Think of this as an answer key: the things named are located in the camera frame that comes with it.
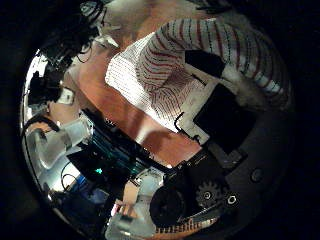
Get white red striped cloth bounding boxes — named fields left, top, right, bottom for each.
left=104, top=18, right=288, bottom=133

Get dark equipment rack teal lights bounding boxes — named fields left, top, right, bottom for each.
left=66, top=109, right=174, bottom=201

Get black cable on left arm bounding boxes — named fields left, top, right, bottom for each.
left=21, top=113, right=61, bottom=134

